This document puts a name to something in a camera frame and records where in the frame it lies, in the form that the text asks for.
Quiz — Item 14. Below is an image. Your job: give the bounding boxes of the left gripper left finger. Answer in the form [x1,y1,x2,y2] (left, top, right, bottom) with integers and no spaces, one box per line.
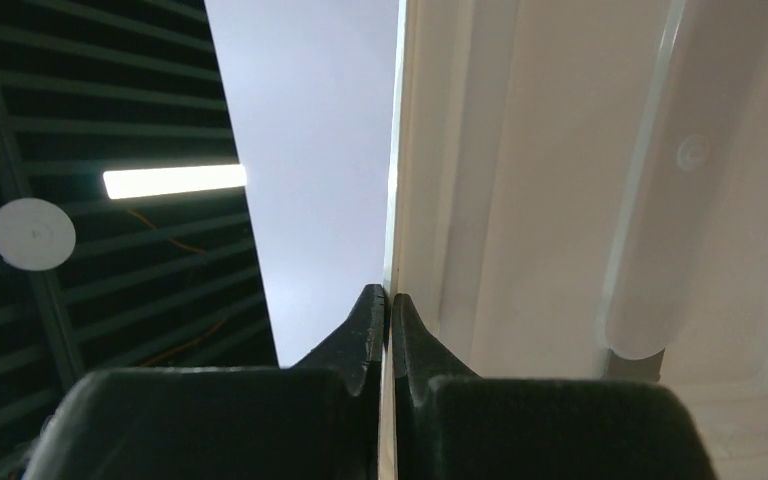
[24,284,386,479]

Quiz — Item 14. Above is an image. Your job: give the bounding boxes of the ceiling light bar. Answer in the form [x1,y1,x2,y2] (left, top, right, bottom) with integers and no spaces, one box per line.
[102,164,247,200]

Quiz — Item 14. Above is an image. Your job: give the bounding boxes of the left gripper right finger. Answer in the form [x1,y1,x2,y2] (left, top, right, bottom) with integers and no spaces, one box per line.
[391,294,715,479]

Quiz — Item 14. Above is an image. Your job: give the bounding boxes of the round white ceiling disc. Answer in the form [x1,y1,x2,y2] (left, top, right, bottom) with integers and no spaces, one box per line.
[0,198,76,272]

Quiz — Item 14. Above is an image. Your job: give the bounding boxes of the white plastic lid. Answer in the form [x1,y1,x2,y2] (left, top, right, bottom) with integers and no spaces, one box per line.
[385,1,768,479]

